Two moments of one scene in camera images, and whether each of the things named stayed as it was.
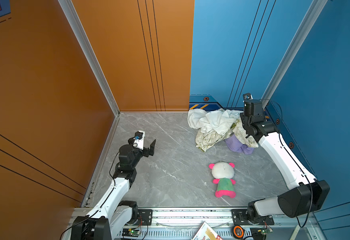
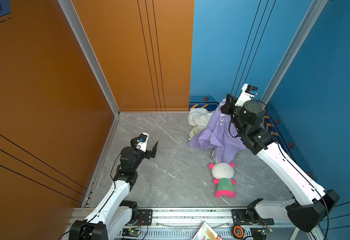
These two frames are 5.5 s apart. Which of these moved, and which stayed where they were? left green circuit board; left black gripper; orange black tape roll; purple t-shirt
Moved: purple t-shirt
Stayed: orange black tape roll; left black gripper; left green circuit board
